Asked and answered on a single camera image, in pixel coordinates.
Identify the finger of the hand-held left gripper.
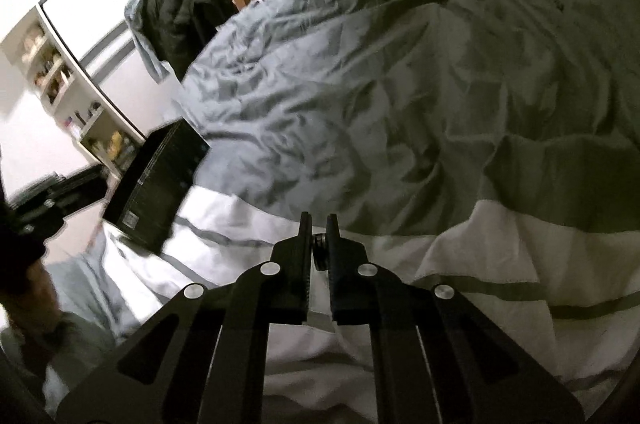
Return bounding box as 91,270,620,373
10,166,108,235

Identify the white shelf unit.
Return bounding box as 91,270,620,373
0,6,148,179

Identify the black cardboard box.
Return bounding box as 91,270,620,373
102,121,211,255

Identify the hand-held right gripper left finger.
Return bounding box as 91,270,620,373
55,213,314,424

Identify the silver ring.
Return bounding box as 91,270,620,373
311,231,331,272

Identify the person's left forearm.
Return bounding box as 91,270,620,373
0,261,118,385

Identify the light blue denim garment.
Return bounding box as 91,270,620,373
125,0,171,84

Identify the grey white striped duvet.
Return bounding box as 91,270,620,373
42,0,640,424

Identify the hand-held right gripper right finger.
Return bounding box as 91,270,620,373
326,214,585,424

